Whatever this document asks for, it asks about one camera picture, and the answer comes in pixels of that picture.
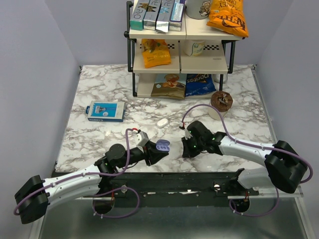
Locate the silver can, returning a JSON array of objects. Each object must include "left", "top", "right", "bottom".
[{"left": 213, "top": 74, "right": 228, "bottom": 83}]

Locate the brown cookie bag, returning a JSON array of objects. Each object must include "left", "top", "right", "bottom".
[{"left": 151, "top": 73, "right": 187, "bottom": 99}]

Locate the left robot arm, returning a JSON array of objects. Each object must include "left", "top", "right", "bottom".
[{"left": 13, "top": 141, "right": 170, "bottom": 224}]

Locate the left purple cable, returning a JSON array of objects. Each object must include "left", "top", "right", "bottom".
[{"left": 13, "top": 128, "right": 141, "bottom": 219}]

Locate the grey printed mug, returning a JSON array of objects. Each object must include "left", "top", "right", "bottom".
[{"left": 185, "top": 0, "right": 212, "bottom": 19}]

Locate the white earbud charging case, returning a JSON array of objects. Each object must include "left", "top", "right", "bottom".
[{"left": 156, "top": 119, "right": 168, "bottom": 128}]

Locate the teal RO box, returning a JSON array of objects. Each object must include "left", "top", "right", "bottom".
[{"left": 130, "top": 0, "right": 150, "bottom": 30}]

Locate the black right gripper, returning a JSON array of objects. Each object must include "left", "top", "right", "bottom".
[{"left": 181, "top": 134, "right": 204, "bottom": 158}]

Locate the orange kettle chips bag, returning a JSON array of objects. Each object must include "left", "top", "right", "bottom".
[{"left": 206, "top": 0, "right": 249, "bottom": 38}]

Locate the silver blue RO box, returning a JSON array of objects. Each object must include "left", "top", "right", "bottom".
[{"left": 156, "top": 0, "right": 174, "bottom": 33}]

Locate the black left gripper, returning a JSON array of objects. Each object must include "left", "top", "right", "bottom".
[{"left": 117, "top": 140, "right": 168, "bottom": 170}]

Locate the orange snack bag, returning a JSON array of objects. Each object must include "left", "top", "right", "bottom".
[{"left": 142, "top": 39, "right": 171, "bottom": 68}]

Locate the purple earbud charging case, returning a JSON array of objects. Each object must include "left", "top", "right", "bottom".
[{"left": 156, "top": 139, "right": 170, "bottom": 152}]

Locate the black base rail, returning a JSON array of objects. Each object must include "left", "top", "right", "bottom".
[{"left": 52, "top": 170, "right": 275, "bottom": 208}]

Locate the blue Doritos bag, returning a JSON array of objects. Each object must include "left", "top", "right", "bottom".
[{"left": 185, "top": 74, "right": 216, "bottom": 97}]

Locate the beige three-tier shelf rack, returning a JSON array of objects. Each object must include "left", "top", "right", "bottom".
[{"left": 124, "top": 1, "right": 241, "bottom": 98}]

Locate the blue razor box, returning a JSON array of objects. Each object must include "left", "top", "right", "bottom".
[{"left": 86, "top": 101, "right": 126, "bottom": 122}]

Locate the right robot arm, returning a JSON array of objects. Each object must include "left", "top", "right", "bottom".
[{"left": 181, "top": 120, "right": 308, "bottom": 195}]

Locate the white yogurt cup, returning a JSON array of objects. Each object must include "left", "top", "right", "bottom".
[{"left": 183, "top": 40, "right": 205, "bottom": 57}]

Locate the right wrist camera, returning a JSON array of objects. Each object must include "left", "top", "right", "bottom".
[{"left": 179, "top": 122, "right": 192, "bottom": 140}]

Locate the purple white box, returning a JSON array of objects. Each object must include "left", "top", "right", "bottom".
[{"left": 169, "top": 0, "right": 185, "bottom": 31}]

